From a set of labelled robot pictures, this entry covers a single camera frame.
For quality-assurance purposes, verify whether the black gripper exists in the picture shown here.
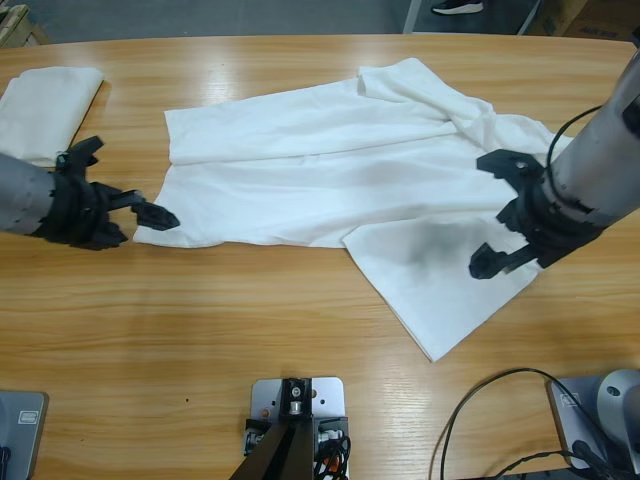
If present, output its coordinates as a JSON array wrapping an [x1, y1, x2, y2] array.
[[468, 171, 610, 280], [37, 167, 181, 251]]

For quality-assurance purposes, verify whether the white t-shirt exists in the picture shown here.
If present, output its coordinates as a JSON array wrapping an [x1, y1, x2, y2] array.
[[133, 57, 574, 364]]

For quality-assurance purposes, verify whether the folded white cloth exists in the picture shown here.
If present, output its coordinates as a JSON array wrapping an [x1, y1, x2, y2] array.
[[0, 66, 105, 169]]

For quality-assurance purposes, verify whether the wooden pallet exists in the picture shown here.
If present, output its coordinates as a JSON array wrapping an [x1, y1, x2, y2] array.
[[0, 3, 50, 49]]

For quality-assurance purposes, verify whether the grey metal leg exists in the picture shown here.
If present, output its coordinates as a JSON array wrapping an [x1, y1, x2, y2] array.
[[516, 0, 545, 36]]

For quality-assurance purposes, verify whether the black sneaker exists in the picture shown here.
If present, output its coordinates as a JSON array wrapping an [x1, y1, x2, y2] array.
[[430, 0, 485, 15]]

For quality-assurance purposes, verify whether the white metal leg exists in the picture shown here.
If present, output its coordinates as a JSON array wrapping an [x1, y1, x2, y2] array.
[[402, 0, 427, 35]]

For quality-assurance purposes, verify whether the cardboard box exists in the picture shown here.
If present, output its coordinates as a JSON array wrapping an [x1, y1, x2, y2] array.
[[527, 0, 640, 41]]

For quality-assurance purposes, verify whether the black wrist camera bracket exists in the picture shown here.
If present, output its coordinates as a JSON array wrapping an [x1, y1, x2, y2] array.
[[475, 148, 547, 187], [55, 134, 105, 174]]

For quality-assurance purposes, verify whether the long black cable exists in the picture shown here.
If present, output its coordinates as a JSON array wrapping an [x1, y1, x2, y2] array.
[[428, 368, 619, 480]]

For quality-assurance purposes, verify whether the grey base plate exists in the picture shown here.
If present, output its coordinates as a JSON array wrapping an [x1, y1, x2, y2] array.
[[544, 374, 640, 471], [0, 390, 50, 480]]

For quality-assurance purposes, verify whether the white mount block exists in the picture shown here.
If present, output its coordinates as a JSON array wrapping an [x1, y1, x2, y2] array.
[[248, 377, 350, 480]]

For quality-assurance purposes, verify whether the orange and black cable bundle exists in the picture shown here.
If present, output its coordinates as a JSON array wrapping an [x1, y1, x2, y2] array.
[[313, 432, 354, 480]]

